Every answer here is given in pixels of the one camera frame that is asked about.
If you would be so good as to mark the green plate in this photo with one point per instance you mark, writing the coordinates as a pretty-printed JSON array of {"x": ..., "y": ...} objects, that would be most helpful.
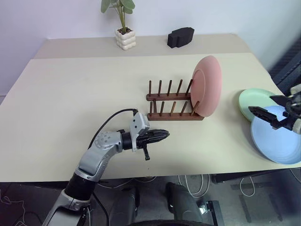
[{"x": 251, "y": 101}]

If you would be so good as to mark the green leafy plant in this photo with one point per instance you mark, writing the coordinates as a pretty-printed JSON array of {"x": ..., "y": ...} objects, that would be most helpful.
[{"x": 122, "y": 14}]

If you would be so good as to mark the wooden dish rack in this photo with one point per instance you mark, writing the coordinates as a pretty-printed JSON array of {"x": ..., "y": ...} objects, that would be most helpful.
[{"x": 174, "y": 116}]

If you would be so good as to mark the white bubble plant pot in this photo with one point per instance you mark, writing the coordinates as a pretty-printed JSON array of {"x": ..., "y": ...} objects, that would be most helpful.
[{"x": 125, "y": 40}]

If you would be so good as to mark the pink plate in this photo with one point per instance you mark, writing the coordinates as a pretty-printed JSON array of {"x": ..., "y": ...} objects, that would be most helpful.
[{"x": 209, "y": 87}]

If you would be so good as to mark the dark ribbed panel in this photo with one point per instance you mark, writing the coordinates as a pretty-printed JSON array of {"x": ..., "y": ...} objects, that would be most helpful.
[{"x": 288, "y": 66}]

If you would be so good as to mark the black foot plate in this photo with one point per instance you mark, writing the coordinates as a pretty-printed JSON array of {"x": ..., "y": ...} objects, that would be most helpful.
[{"x": 212, "y": 212}]

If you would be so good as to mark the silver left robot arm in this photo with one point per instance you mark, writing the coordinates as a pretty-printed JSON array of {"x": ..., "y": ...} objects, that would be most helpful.
[{"x": 94, "y": 160}]

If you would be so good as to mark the blue plate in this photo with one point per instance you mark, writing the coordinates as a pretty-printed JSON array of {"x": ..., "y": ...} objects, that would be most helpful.
[{"x": 275, "y": 141}]

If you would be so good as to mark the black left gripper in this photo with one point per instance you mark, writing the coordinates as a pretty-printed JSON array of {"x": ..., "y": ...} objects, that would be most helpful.
[{"x": 143, "y": 141}]

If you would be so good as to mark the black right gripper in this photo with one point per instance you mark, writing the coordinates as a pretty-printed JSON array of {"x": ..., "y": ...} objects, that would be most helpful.
[{"x": 292, "y": 110}]

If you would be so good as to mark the black table frame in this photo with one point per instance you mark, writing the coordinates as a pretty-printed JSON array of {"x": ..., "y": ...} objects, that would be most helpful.
[{"x": 258, "y": 175}]

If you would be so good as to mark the dark rounded shape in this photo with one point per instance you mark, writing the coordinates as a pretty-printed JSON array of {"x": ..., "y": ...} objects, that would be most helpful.
[
  {"x": 183, "y": 204},
  {"x": 127, "y": 204}
]

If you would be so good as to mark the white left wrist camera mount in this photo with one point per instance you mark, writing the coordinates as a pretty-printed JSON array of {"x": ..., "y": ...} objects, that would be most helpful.
[{"x": 140, "y": 123}]

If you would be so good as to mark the black foam block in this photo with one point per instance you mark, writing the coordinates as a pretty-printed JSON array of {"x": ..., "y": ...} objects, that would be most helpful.
[{"x": 179, "y": 37}]

